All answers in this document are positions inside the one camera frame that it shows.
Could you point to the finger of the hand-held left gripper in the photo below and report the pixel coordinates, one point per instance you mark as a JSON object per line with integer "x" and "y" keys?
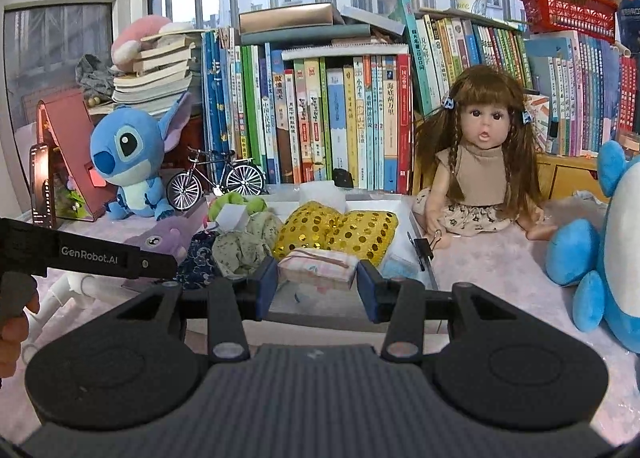
{"x": 160, "y": 264}

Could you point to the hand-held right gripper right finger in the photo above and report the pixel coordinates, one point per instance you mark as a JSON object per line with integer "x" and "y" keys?
{"x": 367, "y": 293}

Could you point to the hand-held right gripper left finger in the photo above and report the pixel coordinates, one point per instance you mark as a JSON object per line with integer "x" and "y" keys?
{"x": 265, "y": 288}

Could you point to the purple cloth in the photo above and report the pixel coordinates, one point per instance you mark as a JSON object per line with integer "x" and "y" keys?
{"x": 160, "y": 238}

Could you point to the white shallow tray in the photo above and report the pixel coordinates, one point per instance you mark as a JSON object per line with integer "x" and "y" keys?
{"x": 330, "y": 305}

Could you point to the light blue tissue packet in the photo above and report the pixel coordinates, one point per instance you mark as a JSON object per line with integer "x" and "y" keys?
{"x": 400, "y": 265}

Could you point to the green floral cloth pouch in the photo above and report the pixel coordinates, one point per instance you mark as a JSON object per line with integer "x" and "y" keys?
{"x": 245, "y": 243}

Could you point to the pink tissue pack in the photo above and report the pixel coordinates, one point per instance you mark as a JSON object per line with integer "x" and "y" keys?
{"x": 315, "y": 270}

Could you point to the gold sequin pillow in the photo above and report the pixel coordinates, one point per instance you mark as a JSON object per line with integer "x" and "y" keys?
{"x": 310, "y": 223}
{"x": 370, "y": 233}

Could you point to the white pipe frame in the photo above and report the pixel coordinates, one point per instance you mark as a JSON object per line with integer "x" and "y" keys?
{"x": 80, "y": 283}

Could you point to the green cloth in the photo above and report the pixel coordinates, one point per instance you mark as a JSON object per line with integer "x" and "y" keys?
{"x": 225, "y": 203}

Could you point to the person's left hand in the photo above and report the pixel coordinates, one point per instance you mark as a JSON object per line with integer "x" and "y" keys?
{"x": 10, "y": 348}

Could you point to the dark book cover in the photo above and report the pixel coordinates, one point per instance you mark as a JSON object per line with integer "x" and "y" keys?
{"x": 42, "y": 188}

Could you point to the black binder clip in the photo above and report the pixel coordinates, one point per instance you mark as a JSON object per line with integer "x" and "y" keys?
{"x": 425, "y": 250}

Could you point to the white paper sheet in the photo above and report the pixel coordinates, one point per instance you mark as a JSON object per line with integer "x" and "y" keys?
{"x": 232, "y": 218}

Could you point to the miniature black bicycle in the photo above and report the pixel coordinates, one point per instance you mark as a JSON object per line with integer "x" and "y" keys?
{"x": 245, "y": 180}

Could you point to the small black object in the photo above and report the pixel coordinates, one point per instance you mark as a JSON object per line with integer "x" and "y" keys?
{"x": 345, "y": 178}

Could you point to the pink toy house model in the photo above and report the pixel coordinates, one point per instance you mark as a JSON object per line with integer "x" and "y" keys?
{"x": 75, "y": 138}

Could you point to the blue alien plush toy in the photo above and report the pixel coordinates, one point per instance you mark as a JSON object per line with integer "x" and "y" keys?
{"x": 130, "y": 148}

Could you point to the pink snowflake tablecloth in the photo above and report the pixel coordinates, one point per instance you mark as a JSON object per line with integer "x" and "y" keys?
{"x": 500, "y": 288}

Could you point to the long-haired baby doll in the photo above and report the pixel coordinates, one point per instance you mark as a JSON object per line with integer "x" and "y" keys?
{"x": 482, "y": 168}

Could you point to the row of upright books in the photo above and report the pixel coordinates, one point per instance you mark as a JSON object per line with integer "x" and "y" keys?
{"x": 310, "y": 113}

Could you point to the grey crumpled cloth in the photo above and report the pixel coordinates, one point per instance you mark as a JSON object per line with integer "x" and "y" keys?
{"x": 95, "y": 78}

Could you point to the stack of worn books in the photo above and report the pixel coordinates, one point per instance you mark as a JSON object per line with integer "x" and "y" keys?
{"x": 155, "y": 78}

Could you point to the round blue plush toy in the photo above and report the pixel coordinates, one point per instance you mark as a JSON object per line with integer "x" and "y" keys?
{"x": 575, "y": 248}

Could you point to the pink plush toy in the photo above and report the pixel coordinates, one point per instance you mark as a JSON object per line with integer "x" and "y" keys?
{"x": 132, "y": 38}

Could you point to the flat books atop row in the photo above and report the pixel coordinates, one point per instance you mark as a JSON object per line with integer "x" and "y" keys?
{"x": 290, "y": 18}

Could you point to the red plastic basket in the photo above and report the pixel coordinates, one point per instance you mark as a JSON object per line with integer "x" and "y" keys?
{"x": 565, "y": 13}

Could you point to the blue carton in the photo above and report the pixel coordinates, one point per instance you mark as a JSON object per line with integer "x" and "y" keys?
{"x": 627, "y": 8}

